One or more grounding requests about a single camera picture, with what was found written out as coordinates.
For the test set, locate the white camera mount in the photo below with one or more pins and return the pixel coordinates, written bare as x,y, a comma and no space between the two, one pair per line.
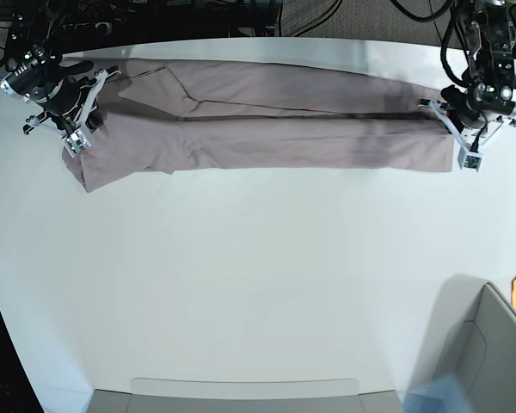
73,132
471,136

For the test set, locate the mauve pink T-shirt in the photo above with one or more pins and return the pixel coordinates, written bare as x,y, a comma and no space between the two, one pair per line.
175,115

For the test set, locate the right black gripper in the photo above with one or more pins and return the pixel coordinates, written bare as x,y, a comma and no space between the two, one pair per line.
54,88

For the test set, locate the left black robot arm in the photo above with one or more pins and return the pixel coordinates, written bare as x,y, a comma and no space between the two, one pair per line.
487,36

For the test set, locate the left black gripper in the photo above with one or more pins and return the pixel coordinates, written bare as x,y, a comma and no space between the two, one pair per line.
479,104

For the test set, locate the grey tray bottom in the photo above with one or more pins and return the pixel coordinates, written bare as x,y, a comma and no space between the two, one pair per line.
164,395

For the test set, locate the blue translucent object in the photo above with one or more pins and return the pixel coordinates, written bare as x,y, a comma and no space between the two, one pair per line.
444,394

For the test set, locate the grey bin right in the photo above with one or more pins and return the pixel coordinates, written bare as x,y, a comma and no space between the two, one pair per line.
481,353

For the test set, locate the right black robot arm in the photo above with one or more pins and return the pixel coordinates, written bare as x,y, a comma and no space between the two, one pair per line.
31,32

